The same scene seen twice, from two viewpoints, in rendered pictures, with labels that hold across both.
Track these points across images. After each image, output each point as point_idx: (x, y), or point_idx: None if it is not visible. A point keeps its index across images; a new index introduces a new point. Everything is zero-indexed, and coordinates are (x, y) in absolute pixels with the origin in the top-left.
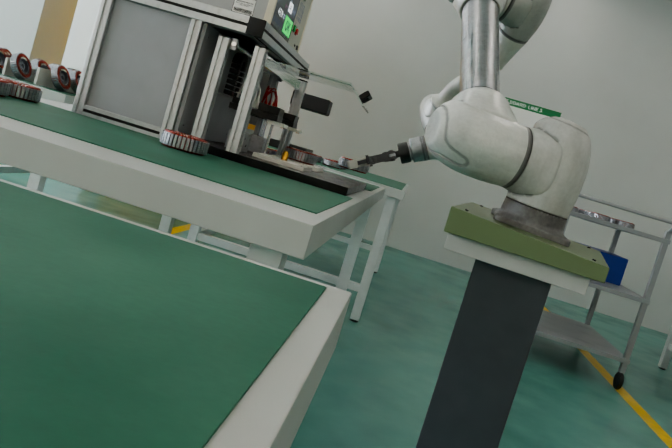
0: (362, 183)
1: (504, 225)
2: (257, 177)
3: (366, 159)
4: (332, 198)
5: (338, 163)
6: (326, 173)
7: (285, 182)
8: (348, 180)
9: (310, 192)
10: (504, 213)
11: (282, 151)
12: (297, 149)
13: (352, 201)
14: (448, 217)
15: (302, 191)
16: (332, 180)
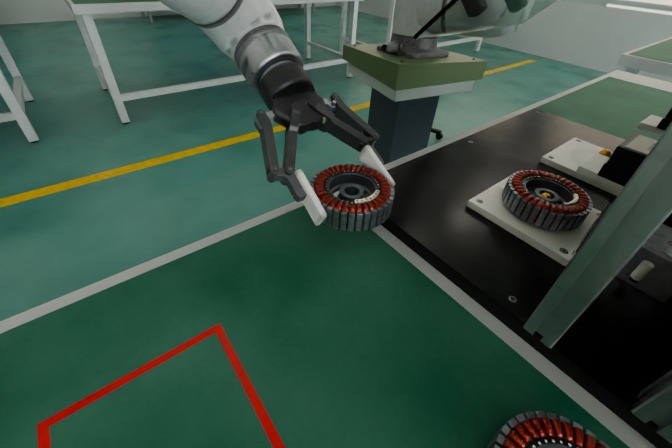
0: (389, 172)
1: (453, 54)
2: (639, 113)
3: (373, 145)
4: (570, 98)
5: (388, 215)
6: (472, 190)
7: (609, 115)
8: (442, 165)
9: (590, 102)
10: (441, 49)
11: (578, 245)
12: (568, 180)
13: (540, 103)
14: (484, 69)
15: (599, 101)
16: (532, 128)
